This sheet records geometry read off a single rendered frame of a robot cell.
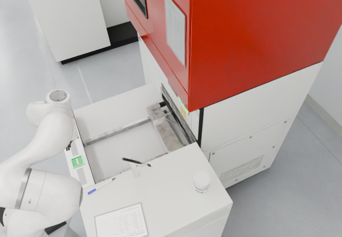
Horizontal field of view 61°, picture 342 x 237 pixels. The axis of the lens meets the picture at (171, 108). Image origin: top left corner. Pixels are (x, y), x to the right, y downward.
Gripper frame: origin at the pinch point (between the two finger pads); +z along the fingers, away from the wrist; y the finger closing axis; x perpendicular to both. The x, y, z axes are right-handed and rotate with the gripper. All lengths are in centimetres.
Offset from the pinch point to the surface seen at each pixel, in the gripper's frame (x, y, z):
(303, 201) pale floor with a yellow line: 47, -157, 81
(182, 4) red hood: 10, -40, -70
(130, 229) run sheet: 41.2, -15.8, 11.7
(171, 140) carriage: 4, -52, 13
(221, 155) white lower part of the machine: 15, -83, 27
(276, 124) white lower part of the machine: 15, -117, 10
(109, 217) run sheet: 33.1, -9.5, 13.0
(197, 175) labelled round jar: 36, -47, -4
